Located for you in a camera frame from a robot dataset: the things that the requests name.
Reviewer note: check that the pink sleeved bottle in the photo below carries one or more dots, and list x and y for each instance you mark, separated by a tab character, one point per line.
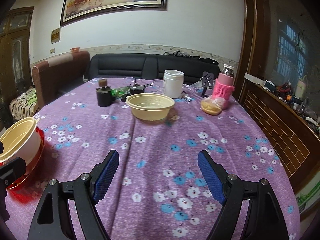
224	85

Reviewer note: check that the black leather sofa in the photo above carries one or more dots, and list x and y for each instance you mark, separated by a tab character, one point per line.
149	66

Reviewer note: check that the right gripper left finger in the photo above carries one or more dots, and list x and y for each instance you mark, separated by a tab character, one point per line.
63	203

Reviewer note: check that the wooden side counter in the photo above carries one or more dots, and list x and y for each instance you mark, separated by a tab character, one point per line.
293	140

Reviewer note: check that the black phone stand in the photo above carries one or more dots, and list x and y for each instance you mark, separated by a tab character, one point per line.
207	81

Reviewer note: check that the purple floral tablecloth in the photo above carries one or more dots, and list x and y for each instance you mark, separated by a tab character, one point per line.
158	191

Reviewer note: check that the small wall plaque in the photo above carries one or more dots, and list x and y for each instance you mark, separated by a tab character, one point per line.
55	35

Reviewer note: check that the green wrapped item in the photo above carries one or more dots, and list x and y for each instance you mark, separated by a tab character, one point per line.
118	93

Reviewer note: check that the patterned cushion stool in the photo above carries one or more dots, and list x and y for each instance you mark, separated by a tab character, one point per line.
25	105

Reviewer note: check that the red wedding text plate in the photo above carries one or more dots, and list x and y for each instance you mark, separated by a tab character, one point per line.
25	179

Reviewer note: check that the bagged pastry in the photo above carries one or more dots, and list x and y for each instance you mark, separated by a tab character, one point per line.
212	106

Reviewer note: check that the brown armchair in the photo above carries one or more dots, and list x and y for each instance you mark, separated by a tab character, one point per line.
59	75

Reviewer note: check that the white plastic jar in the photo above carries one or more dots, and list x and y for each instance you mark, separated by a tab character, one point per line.
173	83

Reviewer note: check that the wooden glass door cabinet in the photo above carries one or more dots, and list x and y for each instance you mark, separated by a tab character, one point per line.
15	60

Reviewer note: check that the white bowl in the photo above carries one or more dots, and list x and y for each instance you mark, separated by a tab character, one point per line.
26	146

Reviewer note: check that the beige bowl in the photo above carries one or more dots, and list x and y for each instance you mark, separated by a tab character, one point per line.
10	134
150	107

